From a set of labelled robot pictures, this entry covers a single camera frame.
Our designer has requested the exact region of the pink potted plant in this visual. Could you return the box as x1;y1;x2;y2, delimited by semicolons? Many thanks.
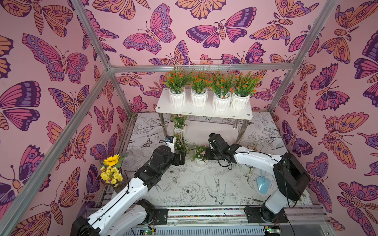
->
193;144;208;168
174;134;188;156
171;114;188;136

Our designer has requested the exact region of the orange potted plant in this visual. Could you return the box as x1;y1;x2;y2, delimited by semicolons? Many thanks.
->
190;71;210;108
164;67;191;107
230;72;264;110
209;72;234;112

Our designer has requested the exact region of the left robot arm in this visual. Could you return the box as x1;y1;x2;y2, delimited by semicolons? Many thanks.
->
70;146;186;236

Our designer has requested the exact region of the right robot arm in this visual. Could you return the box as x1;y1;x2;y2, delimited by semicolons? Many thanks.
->
206;133;311;223

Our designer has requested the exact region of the white two-tier rack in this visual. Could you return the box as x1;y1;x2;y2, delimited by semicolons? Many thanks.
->
156;88;253;144

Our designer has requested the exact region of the light blue garden trowel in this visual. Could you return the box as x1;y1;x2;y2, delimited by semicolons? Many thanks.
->
257;176;271;194

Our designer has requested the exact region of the sunflower bouquet in vase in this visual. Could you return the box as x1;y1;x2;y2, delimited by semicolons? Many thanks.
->
100;154;126;187

